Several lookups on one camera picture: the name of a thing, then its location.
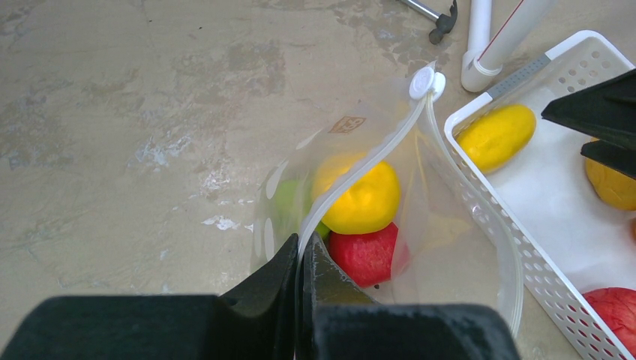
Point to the clear zip top bag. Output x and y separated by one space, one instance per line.
400 214

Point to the white pipe frame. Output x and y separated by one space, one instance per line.
486 53

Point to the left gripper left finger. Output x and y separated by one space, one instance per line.
253 320

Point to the yellow banana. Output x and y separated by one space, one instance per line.
494 139

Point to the yellow lemon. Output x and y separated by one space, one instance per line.
369 205

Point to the green pear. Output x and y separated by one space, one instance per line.
292 203

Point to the orange yellow mango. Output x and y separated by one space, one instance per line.
612 187

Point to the red apple top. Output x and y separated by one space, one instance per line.
372 258

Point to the red apple bottom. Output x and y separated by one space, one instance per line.
616 307

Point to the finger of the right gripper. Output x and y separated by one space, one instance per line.
613 156
605 111

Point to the white plastic tray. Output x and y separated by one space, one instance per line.
568 240

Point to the black small hammer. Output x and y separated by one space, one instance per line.
444 23

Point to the red apple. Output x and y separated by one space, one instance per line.
616 307
372 258

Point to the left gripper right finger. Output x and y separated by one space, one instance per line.
339 321

